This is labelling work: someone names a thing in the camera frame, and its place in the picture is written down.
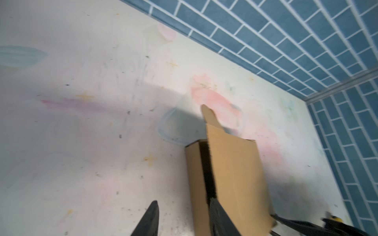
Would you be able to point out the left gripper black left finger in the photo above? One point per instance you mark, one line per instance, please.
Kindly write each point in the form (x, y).
(148, 225)

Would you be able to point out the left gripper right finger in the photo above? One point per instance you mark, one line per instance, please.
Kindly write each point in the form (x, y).
(220, 223)

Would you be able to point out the brown cardboard box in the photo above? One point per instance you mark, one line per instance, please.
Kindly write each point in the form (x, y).
(228, 169)

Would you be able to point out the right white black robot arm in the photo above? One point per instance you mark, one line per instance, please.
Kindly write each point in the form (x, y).
(334, 226)

